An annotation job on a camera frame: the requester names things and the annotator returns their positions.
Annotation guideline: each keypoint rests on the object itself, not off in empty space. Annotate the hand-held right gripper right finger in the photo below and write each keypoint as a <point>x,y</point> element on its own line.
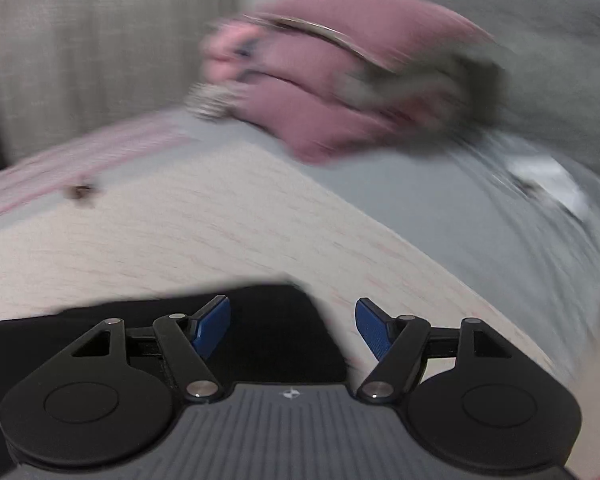
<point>372,330</point>

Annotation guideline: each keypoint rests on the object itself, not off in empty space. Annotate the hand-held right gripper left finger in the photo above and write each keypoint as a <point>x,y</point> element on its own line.
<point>212,327</point>

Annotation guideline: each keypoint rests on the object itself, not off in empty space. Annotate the black pants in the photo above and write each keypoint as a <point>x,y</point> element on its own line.
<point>280,330</point>

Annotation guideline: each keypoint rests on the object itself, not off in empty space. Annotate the grey-blue blanket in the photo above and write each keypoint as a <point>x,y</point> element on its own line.
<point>405,210</point>

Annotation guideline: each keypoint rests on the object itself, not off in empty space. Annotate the brown hair clip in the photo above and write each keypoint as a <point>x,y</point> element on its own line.
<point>82,192</point>

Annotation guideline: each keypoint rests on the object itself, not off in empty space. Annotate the pink striped blanket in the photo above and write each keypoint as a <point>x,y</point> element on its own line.
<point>80,160</point>

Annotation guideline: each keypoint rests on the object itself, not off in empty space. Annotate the striped folded cloth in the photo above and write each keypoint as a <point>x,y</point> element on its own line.
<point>210,100</point>

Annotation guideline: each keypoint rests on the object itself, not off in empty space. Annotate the white dark patterned cloth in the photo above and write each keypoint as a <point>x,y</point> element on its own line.
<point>545,180</point>

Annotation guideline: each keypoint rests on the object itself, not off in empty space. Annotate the dark grey cloth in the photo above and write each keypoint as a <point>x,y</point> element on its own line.
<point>455,95</point>

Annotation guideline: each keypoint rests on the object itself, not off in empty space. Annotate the light pink folded blanket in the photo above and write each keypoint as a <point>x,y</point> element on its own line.
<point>225,55</point>

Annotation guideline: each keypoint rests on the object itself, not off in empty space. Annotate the dark pink folded blanket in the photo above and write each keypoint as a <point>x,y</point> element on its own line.
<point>320,60</point>

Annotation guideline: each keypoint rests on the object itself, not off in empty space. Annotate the grey curtain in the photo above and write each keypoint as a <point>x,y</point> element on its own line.
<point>105,35</point>

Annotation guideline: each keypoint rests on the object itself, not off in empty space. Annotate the grey cushion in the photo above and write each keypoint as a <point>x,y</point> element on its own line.
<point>555,35</point>

